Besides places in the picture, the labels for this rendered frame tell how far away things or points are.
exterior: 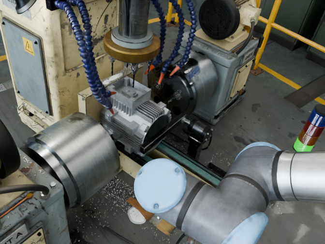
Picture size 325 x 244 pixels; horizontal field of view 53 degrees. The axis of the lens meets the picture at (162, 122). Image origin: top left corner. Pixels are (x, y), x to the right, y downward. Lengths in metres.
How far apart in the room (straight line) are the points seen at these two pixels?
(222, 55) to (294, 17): 2.98
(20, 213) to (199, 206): 0.44
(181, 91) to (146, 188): 0.79
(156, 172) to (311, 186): 0.25
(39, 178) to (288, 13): 3.87
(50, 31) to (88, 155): 0.40
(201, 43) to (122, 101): 0.51
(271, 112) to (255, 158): 1.20
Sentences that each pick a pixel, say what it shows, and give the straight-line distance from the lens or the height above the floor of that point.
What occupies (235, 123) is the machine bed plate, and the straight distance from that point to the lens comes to 1.65.
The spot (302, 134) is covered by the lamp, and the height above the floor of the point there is 1.10.
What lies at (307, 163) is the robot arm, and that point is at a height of 1.45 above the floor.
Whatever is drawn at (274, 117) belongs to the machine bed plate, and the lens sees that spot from 1.78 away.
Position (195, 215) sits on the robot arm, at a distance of 0.53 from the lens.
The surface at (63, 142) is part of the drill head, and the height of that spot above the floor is 1.16.
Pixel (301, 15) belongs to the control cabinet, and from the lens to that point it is 4.30.
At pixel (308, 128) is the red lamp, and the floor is 1.14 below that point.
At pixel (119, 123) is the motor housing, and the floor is 1.05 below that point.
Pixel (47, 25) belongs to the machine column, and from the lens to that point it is 1.06.
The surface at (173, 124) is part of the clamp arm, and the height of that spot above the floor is 1.03.
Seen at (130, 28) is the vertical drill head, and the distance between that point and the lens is 0.99.
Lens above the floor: 1.82
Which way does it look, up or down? 41 degrees down
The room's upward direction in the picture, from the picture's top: 9 degrees clockwise
